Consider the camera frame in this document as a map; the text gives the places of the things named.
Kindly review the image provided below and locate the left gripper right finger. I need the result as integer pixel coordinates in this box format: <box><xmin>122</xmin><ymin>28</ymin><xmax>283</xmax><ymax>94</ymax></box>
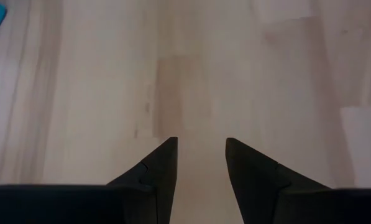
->
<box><xmin>225</xmin><ymin>138</ymin><xmax>331</xmax><ymax>224</ymax></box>

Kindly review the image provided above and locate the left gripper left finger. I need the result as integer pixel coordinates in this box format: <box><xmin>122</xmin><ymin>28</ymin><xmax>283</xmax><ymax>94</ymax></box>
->
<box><xmin>106</xmin><ymin>136</ymin><xmax>179</xmax><ymax>224</ymax></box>

